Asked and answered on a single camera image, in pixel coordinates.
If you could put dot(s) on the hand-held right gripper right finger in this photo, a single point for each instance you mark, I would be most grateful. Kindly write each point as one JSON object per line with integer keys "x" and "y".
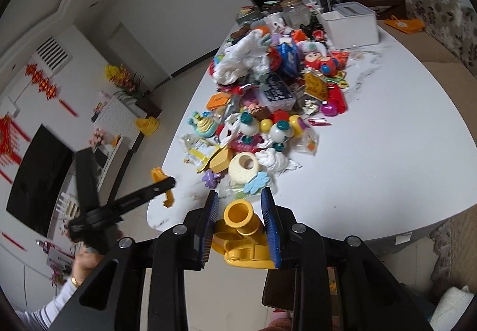
{"x": 271, "y": 230}

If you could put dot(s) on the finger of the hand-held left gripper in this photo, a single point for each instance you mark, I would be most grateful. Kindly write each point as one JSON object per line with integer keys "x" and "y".
{"x": 145, "y": 195}

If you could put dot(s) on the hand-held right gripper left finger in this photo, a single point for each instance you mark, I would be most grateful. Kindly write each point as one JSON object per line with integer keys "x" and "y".
{"x": 208, "y": 228}

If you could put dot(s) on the yellow curved toy piece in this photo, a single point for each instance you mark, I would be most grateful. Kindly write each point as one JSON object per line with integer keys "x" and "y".
{"x": 169, "y": 198}

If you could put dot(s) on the yellow toy microscope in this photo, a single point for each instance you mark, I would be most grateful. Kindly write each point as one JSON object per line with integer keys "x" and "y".
{"x": 242, "y": 234}

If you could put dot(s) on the brown cardboard box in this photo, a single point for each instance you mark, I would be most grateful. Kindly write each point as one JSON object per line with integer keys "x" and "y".
{"x": 279, "y": 290}

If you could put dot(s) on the person's left forearm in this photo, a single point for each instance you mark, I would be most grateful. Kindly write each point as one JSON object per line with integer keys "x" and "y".
{"x": 52, "y": 306}

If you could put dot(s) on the person's left hand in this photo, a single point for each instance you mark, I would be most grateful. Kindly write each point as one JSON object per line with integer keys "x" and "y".
{"x": 86, "y": 264}

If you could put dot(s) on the white TV cabinet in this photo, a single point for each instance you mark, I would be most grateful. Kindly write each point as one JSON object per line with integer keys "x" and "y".
{"x": 111, "y": 159}

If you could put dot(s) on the purple flower toy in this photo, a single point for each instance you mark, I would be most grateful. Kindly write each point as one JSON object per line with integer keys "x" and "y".
{"x": 211, "y": 179}

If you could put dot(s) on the light blue wing toy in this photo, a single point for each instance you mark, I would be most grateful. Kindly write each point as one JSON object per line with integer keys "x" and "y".
{"x": 257, "y": 182}

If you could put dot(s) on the black television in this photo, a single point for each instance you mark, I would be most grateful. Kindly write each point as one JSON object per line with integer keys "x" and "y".
{"x": 39, "y": 182}

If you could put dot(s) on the cream round toy with hole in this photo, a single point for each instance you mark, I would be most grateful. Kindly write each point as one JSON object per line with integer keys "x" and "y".
{"x": 243, "y": 169}

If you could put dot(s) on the yellow and white packet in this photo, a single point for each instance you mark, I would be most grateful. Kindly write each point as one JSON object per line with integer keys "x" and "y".
{"x": 201, "y": 155}

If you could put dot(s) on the yellow potty chair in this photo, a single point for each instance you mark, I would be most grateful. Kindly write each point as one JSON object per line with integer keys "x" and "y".
{"x": 147, "y": 126}

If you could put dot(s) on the twisted white tissue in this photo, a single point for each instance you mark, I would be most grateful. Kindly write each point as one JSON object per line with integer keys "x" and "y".
{"x": 277, "y": 161}

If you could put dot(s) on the yellow paper box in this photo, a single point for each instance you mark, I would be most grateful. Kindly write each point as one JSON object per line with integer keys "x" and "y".
{"x": 220, "y": 159}

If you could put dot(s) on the pink flower bouquet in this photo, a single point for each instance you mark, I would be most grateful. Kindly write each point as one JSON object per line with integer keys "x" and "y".
{"x": 101, "y": 137}

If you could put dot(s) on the white radiator cover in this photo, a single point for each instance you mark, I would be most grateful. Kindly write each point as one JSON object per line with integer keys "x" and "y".
{"x": 115, "y": 118}

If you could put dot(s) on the teal snail toy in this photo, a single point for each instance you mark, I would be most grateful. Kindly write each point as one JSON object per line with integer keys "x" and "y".
{"x": 203, "y": 125}

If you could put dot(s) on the clear packet with orange print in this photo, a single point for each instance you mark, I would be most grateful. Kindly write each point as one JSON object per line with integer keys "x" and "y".
{"x": 309, "y": 142}

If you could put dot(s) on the white eyeball toy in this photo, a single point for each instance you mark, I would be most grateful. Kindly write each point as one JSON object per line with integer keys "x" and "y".
{"x": 248, "y": 126}
{"x": 279, "y": 133}

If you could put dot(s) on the yellow and purple ball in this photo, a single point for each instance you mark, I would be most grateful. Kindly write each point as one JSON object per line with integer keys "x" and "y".
{"x": 298, "y": 126}

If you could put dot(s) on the potted yellow flower plant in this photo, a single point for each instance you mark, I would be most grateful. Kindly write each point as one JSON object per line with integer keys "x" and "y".
{"x": 128, "y": 85}

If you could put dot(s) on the orange small box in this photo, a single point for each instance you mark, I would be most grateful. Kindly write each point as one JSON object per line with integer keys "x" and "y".
{"x": 219, "y": 101}

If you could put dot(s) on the magenta plastic ball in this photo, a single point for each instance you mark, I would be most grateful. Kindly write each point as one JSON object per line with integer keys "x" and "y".
{"x": 329, "y": 109}

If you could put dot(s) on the clear box with blue label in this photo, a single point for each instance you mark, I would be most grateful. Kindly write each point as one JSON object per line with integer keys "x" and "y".
{"x": 277, "y": 92}

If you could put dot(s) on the white door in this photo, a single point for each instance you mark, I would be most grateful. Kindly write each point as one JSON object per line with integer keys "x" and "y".
{"x": 130, "y": 49}

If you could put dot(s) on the yellow foil packet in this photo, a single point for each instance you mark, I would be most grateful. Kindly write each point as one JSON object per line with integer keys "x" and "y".
{"x": 316, "y": 87}

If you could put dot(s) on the white plastic bag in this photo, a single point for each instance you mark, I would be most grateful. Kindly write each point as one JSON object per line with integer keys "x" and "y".
{"x": 244, "y": 57}

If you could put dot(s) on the blue snack packet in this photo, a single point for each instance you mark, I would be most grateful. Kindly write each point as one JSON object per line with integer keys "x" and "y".
{"x": 289, "y": 59}

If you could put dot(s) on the red monkey doll toy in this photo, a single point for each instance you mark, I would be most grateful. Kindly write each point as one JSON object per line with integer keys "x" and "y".
{"x": 322, "y": 62}

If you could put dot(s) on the white cushion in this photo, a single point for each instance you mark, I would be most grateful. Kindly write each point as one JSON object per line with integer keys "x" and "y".
{"x": 451, "y": 308}

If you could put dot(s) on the glass jar with lid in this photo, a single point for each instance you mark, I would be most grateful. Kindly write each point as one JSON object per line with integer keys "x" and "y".
{"x": 295, "y": 14}

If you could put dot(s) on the white storage box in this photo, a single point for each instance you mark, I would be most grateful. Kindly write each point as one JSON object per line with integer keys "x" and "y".
{"x": 350, "y": 27}

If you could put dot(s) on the orange tote bag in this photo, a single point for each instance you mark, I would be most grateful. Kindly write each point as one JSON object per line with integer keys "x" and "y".
{"x": 404, "y": 25}

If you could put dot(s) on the floral patterned sofa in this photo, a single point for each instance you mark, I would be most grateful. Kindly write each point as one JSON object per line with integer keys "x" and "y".
{"x": 443, "y": 18}

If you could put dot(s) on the red paper wall decoration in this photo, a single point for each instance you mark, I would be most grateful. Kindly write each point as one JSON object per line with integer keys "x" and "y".
{"x": 43, "y": 81}

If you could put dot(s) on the white wall vent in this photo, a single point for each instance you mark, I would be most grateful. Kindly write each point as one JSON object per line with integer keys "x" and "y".
{"x": 53, "y": 53}

